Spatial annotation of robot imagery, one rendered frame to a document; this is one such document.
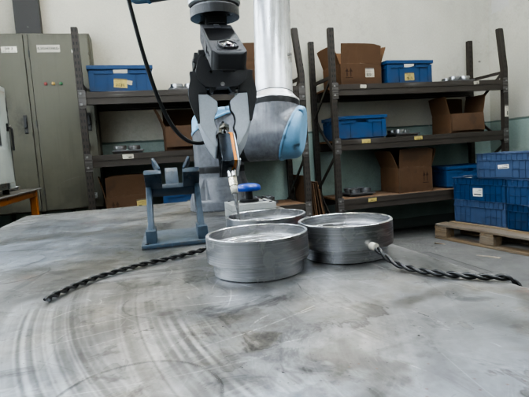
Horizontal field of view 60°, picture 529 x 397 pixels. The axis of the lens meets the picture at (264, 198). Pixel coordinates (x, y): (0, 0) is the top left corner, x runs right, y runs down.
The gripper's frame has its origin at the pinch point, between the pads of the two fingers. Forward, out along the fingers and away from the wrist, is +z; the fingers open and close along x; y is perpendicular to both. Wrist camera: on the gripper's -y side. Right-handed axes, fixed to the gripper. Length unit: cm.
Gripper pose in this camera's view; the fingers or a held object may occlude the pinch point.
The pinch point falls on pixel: (227, 148)
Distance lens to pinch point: 66.9
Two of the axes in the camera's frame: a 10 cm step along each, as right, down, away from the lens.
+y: -2.1, -0.8, 9.7
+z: 0.7, 9.9, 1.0
